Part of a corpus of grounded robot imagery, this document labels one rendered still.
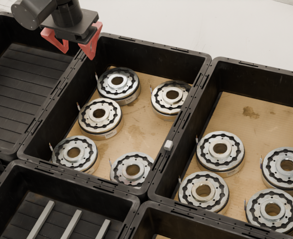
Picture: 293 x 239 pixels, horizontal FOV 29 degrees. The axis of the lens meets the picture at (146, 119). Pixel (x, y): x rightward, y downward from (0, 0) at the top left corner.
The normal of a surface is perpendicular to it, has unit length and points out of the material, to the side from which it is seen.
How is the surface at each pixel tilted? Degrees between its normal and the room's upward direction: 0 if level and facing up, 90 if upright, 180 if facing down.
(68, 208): 0
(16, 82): 0
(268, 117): 0
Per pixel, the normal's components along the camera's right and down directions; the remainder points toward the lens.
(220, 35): -0.13, -0.63
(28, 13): -0.52, 0.70
